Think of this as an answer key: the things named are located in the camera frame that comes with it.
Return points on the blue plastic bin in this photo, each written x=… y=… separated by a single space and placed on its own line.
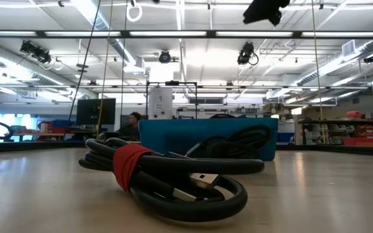
x=173 y=136

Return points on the white air vent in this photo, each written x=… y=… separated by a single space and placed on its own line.
x=348 y=48

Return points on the black ceiling speaker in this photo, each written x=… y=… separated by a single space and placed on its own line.
x=371 y=58

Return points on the black storage shelf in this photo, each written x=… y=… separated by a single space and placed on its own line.
x=335 y=122

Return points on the red container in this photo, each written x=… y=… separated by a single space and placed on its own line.
x=354 y=114

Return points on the white cylindrical tank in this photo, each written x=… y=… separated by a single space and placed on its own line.
x=160 y=103

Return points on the person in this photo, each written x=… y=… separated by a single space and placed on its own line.
x=131 y=129

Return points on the black monitor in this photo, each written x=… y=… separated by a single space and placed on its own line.
x=89 y=111

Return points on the round black overhead camera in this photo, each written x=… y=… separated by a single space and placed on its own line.
x=164 y=57

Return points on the black metal stand frame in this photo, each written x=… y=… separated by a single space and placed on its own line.
x=172 y=83

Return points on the black overhead frame bar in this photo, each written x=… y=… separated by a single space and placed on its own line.
x=125 y=33

